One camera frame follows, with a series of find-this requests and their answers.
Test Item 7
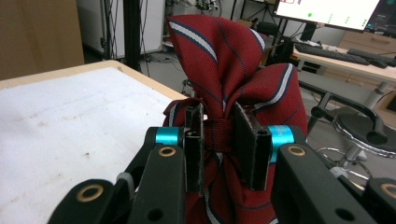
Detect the black keyboard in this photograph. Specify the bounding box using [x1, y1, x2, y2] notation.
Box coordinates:
[346, 48, 396, 70]
[293, 42, 372, 66]

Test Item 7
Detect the large computer monitor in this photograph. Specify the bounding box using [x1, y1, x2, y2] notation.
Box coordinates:
[273, 0, 383, 33]

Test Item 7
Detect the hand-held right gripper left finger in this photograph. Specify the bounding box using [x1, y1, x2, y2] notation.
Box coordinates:
[154, 103, 206, 198]

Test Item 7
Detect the black round stool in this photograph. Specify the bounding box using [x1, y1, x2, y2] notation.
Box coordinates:
[317, 111, 396, 189]

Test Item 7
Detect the light wooden desk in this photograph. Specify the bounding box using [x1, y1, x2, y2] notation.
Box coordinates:
[291, 43, 396, 110]

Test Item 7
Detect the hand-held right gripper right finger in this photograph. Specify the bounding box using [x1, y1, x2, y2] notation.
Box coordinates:
[233, 101, 295, 192]

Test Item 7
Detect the white cabinet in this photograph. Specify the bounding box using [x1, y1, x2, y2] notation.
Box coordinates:
[76, 0, 166, 61]

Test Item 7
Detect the white foam board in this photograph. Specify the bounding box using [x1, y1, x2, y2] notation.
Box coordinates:
[0, 66, 176, 224]

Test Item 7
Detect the black rack with wooden tray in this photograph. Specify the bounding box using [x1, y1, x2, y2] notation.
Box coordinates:
[298, 79, 389, 146]

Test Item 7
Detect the dark computer monitor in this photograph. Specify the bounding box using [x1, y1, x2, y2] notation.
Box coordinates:
[365, 0, 396, 35]

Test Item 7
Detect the brown cardboard panel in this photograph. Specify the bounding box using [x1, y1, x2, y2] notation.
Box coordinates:
[0, 0, 86, 82]

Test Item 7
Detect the black frame post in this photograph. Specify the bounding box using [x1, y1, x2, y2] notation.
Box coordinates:
[122, 0, 143, 73]

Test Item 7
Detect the red striped bow tie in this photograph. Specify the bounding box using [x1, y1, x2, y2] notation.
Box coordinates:
[163, 13, 309, 224]

